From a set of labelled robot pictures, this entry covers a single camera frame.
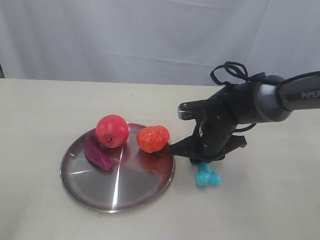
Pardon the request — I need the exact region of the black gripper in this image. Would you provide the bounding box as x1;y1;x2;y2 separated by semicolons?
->
169;117;247;165

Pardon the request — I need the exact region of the teal toy dog bone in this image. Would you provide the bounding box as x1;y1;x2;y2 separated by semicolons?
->
194;163;221;187

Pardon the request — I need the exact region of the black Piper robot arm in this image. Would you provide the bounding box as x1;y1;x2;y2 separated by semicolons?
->
168;72;320;165

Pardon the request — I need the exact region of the orange-red toy strawberry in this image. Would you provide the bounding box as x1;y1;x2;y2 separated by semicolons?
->
136;125;170;158

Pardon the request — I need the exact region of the round stainless steel plate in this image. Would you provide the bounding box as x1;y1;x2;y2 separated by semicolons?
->
59;123;176;213

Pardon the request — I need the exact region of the red apple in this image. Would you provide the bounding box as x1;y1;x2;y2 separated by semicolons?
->
95;114;130;148

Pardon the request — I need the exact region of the purple sweet potato slice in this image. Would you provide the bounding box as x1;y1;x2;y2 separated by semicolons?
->
83;133;113;171

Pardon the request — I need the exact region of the white backdrop cloth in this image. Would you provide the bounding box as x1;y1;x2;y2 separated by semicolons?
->
0;0;320;86

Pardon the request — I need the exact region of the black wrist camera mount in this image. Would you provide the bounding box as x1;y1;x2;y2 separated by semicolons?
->
177;99;205;121

